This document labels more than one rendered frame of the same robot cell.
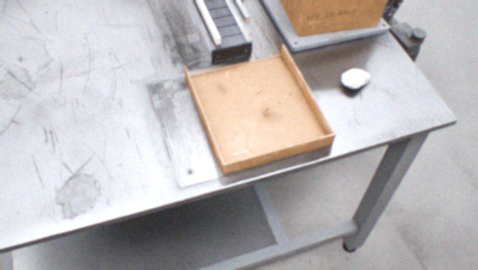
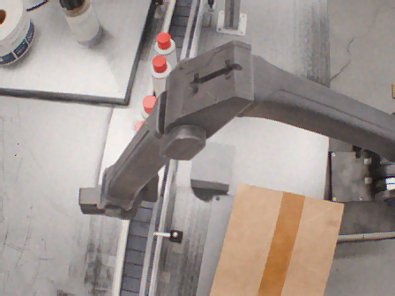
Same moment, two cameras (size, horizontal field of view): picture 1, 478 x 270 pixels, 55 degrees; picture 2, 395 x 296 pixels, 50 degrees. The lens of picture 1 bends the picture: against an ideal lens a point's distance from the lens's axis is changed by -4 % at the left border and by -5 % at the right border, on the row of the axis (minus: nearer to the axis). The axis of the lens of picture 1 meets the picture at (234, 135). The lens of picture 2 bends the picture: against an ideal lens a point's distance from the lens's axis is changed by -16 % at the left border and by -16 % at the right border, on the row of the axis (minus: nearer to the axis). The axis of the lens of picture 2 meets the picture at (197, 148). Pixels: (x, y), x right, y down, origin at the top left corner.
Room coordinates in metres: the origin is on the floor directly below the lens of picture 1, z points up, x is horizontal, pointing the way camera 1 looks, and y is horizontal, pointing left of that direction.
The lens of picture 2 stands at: (1.02, -0.13, 2.07)
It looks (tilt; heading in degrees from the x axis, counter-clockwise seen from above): 73 degrees down; 35
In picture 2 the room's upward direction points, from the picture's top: 5 degrees counter-clockwise
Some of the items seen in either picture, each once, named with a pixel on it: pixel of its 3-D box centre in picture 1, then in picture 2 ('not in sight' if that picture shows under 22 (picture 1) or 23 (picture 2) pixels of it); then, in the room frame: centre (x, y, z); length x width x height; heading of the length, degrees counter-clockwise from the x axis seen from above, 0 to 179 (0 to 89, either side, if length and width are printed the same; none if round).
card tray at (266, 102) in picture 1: (255, 103); not in sight; (0.72, -0.04, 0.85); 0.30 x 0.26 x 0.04; 21
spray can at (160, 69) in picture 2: not in sight; (162, 78); (1.41, 0.23, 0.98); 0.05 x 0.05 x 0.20
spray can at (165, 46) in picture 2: not in sight; (166, 56); (1.47, 0.25, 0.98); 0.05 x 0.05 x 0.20
